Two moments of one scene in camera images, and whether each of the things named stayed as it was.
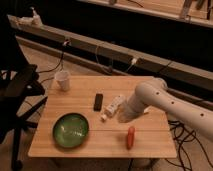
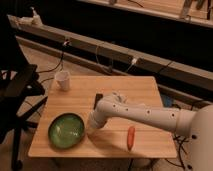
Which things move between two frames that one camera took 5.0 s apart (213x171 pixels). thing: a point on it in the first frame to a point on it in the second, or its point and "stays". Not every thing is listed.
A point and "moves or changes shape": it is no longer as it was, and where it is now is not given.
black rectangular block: x=98 y=102 stays
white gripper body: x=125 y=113 to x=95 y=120
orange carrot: x=131 y=134 stays
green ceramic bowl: x=70 y=130 moves or changes shape
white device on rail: x=23 y=22 stays
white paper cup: x=63 y=79 stays
